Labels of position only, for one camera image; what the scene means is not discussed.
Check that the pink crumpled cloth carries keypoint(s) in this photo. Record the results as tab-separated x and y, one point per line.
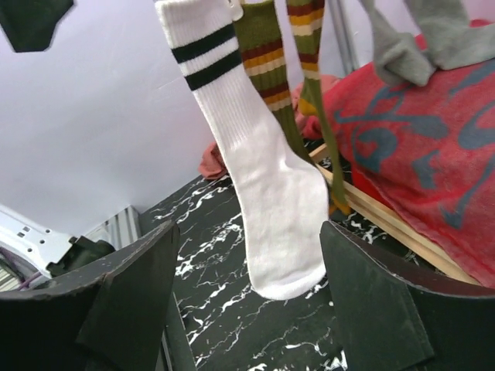
212	166

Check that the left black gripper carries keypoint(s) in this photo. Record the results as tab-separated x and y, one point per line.
29	25

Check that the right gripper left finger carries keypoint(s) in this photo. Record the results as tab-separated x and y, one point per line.
106	315

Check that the red patterned pillow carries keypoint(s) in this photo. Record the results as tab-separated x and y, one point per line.
429	152

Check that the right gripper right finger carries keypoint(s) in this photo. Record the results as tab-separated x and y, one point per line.
394	315

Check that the wooden clothes rack frame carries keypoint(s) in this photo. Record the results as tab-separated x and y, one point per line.
390	222

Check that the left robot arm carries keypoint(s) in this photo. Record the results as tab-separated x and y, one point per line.
50	252

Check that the olive green ribbed sock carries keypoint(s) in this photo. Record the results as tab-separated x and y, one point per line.
262	53

